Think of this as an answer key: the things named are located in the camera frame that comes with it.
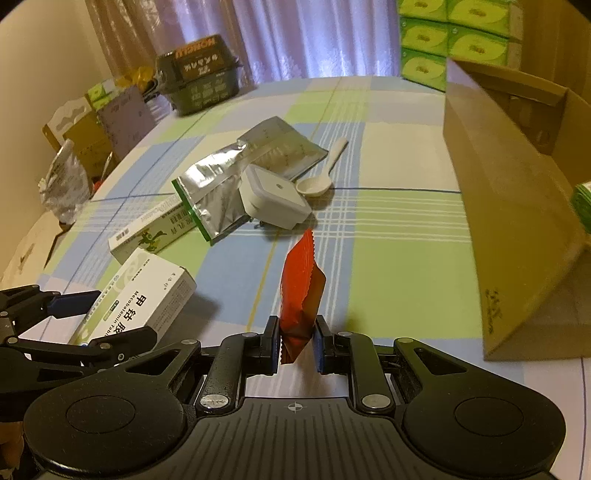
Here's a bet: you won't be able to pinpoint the silver foil pouch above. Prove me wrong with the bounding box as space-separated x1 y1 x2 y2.
172 116 328 243

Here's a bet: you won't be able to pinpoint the long white green box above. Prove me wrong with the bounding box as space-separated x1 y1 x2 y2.
108 194 195 264

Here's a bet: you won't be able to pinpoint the checked tablecloth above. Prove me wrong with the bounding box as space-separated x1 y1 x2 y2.
36 75 591 402

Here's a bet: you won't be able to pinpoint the white blue medicine box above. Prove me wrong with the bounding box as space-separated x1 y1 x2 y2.
70 248 197 345

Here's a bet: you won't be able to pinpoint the brown cardboard box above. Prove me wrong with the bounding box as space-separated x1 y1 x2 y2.
444 60 590 361

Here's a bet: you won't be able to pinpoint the purple curtain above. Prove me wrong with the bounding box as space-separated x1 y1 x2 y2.
86 0 401 84

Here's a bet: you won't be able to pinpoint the crumpled clear plastic bag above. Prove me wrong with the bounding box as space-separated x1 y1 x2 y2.
38 139 91 225

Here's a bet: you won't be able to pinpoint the white plastic spoon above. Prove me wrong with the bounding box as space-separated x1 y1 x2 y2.
295 137 349 198

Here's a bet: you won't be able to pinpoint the dark green noodle bowl pack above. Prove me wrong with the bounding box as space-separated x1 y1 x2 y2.
155 34 240 116

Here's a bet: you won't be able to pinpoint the green tissue pack stack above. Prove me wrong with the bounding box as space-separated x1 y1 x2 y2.
398 0 523 91

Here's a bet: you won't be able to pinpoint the red candy packet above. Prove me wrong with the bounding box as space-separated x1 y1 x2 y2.
280 229 327 364

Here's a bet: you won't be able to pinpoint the purple grey cardboard sheet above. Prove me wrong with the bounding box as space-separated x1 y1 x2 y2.
97 86 156 161

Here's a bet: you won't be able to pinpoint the white square plug device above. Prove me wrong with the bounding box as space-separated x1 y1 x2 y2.
239 165 311 230

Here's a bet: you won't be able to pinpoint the side clutter boxes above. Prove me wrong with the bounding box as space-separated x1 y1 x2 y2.
42 66 157 185

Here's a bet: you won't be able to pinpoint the green medicine box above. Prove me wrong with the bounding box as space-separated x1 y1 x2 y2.
571 181 591 234

